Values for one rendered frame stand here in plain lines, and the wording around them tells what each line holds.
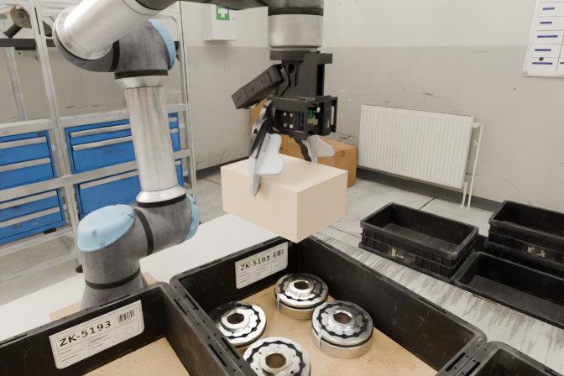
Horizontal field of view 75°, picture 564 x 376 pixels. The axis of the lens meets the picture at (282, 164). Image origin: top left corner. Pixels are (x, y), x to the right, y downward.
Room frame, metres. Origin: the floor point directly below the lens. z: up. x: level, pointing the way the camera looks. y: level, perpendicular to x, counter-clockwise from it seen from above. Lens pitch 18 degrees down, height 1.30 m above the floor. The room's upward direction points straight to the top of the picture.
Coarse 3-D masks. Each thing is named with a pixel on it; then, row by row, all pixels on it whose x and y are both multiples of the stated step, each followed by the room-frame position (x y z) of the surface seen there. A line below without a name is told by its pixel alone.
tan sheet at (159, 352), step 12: (144, 348) 0.48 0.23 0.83; (156, 348) 0.48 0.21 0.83; (168, 348) 0.48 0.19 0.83; (120, 360) 0.46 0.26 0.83; (132, 360) 0.46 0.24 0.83; (144, 360) 0.46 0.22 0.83; (156, 360) 0.46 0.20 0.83; (168, 360) 0.46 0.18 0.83; (96, 372) 0.44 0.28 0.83; (108, 372) 0.44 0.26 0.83; (120, 372) 0.44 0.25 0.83; (132, 372) 0.44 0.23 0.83; (144, 372) 0.44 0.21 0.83; (156, 372) 0.44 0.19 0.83; (168, 372) 0.44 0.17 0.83; (180, 372) 0.44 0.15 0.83
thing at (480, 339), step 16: (272, 240) 0.66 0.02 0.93; (320, 240) 0.66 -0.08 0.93; (224, 256) 0.60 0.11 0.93; (240, 256) 0.61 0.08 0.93; (192, 272) 0.55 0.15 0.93; (368, 272) 0.55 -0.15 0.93; (176, 288) 0.51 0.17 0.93; (400, 288) 0.51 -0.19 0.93; (432, 304) 0.47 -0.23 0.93; (208, 320) 0.43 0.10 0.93; (448, 320) 0.44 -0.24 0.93; (464, 320) 0.43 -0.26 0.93; (224, 336) 0.40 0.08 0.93; (480, 336) 0.40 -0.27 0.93; (224, 352) 0.37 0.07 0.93; (464, 352) 0.37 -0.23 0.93; (240, 368) 0.35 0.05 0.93; (448, 368) 0.35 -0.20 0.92
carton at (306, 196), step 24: (240, 168) 0.55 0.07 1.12; (288, 168) 0.55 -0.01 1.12; (312, 168) 0.55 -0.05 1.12; (336, 168) 0.55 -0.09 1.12; (240, 192) 0.53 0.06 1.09; (264, 192) 0.49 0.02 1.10; (288, 192) 0.46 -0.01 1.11; (312, 192) 0.47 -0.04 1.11; (336, 192) 0.51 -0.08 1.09; (240, 216) 0.53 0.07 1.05; (264, 216) 0.49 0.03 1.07; (288, 216) 0.46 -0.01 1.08; (312, 216) 0.47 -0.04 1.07; (336, 216) 0.52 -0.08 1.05
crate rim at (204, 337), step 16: (144, 288) 0.51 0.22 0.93; (160, 288) 0.51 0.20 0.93; (112, 304) 0.47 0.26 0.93; (176, 304) 0.47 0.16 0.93; (64, 320) 0.43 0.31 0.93; (80, 320) 0.44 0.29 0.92; (192, 320) 0.43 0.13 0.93; (16, 336) 0.40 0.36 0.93; (32, 336) 0.40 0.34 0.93; (208, 336) 0.40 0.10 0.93; (208, 352) 0.38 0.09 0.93; (224, 368) 0.35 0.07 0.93
